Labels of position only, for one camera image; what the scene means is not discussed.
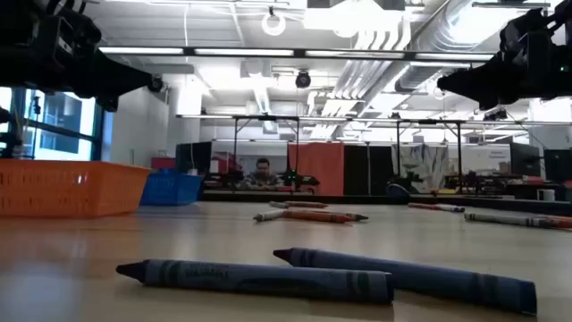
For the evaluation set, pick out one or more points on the red box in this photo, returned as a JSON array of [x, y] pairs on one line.
[[163, 163]]

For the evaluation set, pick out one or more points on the grey patterned cloth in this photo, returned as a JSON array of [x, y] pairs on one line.
[[429, 161]]

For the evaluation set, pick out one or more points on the black background rig frame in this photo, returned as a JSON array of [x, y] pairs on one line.
[[429, 121], [266, 118]]

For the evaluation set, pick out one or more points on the silver ventilation duct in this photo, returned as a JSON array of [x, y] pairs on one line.
[[447, 40]]

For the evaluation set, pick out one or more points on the orange crayon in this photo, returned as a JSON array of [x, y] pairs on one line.
[[308, 205], [422, 206], [554, 222], [317, 217]]

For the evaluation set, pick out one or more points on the person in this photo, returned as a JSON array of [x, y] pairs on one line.
[[263, 176]]

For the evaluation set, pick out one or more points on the cluttered background table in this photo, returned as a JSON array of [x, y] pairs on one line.
[[487, 183]]

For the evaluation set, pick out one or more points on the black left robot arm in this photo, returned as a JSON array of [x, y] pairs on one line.
[[22, 44]]

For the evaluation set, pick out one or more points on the black monitor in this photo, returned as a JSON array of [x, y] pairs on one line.
[[558, 165], [192, 156], [525, 158]]

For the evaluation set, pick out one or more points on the blue crayon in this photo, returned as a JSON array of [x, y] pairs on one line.
[[268, 279], [447, 279]]

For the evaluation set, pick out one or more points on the orange plastic basket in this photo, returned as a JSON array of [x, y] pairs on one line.
[[67, 188]]

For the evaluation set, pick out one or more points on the blue rounded chair back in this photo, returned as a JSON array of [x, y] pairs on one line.
[[397, 191]]

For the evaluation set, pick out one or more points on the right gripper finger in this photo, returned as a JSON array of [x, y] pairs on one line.
[[469, 82]]

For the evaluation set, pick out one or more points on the white crayon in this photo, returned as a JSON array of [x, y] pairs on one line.
[[451, 208], [268, 216]]

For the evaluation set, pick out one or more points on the black background robot arm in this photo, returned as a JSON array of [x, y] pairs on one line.
[[292, 176], [232, 176]]

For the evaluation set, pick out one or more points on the black partition panel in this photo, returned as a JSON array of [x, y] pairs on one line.
[[357, 170]]

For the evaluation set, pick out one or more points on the brown crayon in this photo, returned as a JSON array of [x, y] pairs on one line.
[[361, 217]]

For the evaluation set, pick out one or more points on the white mug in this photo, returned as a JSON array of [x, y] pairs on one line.
[[546, 195]]

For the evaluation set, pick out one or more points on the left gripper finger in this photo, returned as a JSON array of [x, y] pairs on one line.
[[129, 78]]

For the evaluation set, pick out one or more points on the black tripod stand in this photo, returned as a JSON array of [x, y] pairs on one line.
[[36, 106]]

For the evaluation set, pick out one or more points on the black overhead camera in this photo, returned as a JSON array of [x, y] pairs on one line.
[[303, 80]]

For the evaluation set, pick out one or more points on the blue plastic basket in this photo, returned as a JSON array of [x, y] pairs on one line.
[[172, 190]]

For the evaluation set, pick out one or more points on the black ceiling camera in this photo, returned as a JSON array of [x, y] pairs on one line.
[[157, 85], [496, 114]]

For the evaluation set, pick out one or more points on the black beam with light strips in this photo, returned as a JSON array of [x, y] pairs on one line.
[[409, 56]]

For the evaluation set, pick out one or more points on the orange partition panel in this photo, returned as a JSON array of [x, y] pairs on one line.
[[317, 170]]

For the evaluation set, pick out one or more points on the window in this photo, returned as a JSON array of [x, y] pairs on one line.
[[87, 134]]

